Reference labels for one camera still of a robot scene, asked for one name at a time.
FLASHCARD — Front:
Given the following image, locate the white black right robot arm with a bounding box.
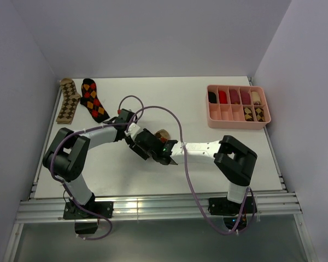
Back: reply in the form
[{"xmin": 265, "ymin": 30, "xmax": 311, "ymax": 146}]
[{"xmin": 126, "ymin": 127, "xmax": 257, "ymax": 213}]

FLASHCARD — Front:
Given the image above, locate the beige orange brown argyle sock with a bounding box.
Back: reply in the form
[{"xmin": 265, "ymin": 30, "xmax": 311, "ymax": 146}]
[{"xmin": 155, "ymin": 129, "xmax": 171, "ymax": 142}]

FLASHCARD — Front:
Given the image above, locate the aluminium table edge rail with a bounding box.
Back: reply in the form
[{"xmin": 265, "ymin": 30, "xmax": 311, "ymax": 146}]
[{"xmin": 31, "ymin": 91, "xmax": 62, "ymax": 193}]

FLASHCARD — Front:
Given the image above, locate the red rolled sock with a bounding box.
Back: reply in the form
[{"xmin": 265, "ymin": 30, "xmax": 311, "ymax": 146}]
[{"xmin": 218, "ymin": 90, "xmax": 228, "ymax": 104}]

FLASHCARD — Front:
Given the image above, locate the black box under rail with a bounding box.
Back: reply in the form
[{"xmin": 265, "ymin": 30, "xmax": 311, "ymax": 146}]
[{"xmin": 74, "ymin": 222, "xmax": 98, "ymax": 235}]

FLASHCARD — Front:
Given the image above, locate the aluminium front mounting rail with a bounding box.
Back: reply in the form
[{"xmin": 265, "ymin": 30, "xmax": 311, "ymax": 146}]
[{"xmin": 15, "ymin": 192, "xmax": 302, "ymax": 224}]

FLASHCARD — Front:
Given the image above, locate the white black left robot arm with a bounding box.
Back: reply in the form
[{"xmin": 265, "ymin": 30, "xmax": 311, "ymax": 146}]
[{"xmin": 43, "ymin": 109, "xmax": 136, "ymax": 218}]

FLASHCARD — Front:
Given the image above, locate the brown cream argyle rolled sock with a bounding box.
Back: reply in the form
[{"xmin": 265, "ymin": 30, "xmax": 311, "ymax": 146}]
[{"xmin": 255, "ymin": 108, "xmax": 265, "ymax": 122}]

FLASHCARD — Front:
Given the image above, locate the black red yellow argyle sock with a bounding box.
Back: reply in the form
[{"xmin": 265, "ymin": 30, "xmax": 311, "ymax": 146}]
[{"xmin": 80, "ymin": 79, "xmax": 110, "ymax": 123}]

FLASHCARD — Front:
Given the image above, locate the dark pink rolled sock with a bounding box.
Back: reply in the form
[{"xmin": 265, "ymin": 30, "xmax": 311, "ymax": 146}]
[{"xmin": 229, "ymin": 90, "xmax": 240, "ymax": 104}]

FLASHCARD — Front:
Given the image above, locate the magenta rolled sock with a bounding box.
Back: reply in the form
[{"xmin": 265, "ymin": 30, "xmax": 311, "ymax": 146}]
[{"xmin": 240, "ymin": 91, "xmax": 251, "ymax": 105}]

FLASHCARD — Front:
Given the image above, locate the brown yellow argyle rolled sock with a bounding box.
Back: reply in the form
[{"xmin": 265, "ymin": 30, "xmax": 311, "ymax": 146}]
[{"xmin": 243, "ymin": 107, "xmax": 254, "ymax": 122}]

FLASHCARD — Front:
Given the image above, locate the pink divided organizer tray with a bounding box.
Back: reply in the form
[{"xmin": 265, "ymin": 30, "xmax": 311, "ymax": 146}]
[{"xmin": 206, "ymin": 85, "xmax": 271, "ymax": 130}]

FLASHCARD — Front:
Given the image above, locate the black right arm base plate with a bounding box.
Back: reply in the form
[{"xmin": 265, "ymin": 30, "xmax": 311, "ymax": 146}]
[{"xmin": 208, "ymin": 196, "xmax": 257, "ymax": 216}]

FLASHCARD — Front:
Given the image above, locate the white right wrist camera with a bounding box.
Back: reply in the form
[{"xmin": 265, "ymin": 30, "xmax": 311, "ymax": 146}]
[{"xmin": 125, "ymin": 123, "xmax": 142, "ymax": 139}]

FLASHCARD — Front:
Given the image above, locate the black rolled sock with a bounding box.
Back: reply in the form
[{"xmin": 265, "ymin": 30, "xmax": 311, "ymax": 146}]
[{"xmin": 208, "ymin": 91, "xmax": 217, "ymax": 104}]

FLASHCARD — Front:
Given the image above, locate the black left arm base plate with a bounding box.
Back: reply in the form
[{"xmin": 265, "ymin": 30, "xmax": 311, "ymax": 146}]
[{"xmin": 63, "ymin": 201, "xmax": 114, "ymax": 220}]

